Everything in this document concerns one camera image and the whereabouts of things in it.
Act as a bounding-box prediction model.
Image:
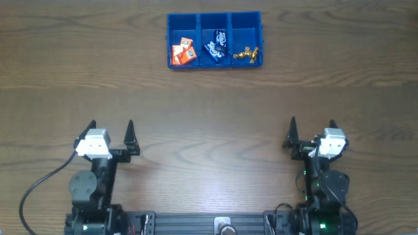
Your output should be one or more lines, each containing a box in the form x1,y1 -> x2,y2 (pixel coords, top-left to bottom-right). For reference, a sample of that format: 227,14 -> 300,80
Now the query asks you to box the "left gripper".
72,119 -> 142,163

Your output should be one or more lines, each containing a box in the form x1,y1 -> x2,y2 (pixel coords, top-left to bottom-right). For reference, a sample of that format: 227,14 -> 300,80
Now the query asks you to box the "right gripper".
281,116 -> 339,161

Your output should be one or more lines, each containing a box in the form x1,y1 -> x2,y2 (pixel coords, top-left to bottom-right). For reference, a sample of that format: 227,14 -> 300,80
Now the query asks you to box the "blue candy pack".
214,29 -> 228,53
202,40 -> 227,64

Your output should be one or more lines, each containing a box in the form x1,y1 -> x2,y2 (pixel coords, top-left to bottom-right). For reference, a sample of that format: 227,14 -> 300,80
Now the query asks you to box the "blue tray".
166,10 -> 264,70

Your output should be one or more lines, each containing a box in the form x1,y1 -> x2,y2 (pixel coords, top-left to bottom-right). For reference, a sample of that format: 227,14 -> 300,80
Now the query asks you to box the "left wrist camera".
74,128 -> 114,161

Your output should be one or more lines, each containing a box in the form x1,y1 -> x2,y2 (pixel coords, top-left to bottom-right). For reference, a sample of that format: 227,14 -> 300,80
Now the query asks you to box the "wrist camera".
313,127 -> 347,160
74,128 -> 114,161

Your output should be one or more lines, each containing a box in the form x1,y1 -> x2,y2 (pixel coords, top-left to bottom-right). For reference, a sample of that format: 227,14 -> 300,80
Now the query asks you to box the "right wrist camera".
313,127 -> 347,160

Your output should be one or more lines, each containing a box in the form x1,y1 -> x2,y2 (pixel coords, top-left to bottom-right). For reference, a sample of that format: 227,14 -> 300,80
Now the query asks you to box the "mounting rail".
64,210 -> 357,235

